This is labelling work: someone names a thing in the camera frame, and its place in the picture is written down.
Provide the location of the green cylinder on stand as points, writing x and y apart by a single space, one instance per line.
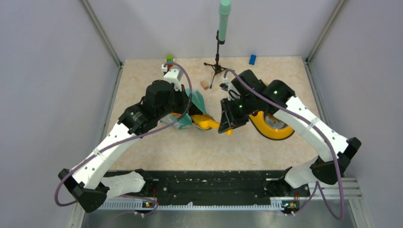
224 12

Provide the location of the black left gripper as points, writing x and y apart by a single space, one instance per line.
183 97

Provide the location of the yellow double pet bowl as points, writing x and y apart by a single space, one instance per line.
270 127

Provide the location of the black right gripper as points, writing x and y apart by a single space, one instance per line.
229 120

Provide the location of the rectangular wooden block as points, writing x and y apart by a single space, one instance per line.
205 84

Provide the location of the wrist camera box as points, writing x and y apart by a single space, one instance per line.
228 87
173 76

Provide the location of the colourful toy block stack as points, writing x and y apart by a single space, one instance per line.
169 59

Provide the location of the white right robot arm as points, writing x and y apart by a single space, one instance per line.
334 151

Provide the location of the aluminium front rail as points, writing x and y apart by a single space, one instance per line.
283 204

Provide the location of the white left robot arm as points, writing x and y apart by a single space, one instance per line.
87 179

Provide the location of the yellow plastic scoop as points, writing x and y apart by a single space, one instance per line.
204 122

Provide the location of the black tripod stand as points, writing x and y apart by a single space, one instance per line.
217 68

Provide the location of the blue small object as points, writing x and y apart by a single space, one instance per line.
252 59

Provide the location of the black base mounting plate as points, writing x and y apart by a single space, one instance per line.
217 188

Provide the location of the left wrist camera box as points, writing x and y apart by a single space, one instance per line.
173 76

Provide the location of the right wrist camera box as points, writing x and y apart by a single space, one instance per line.
228 87

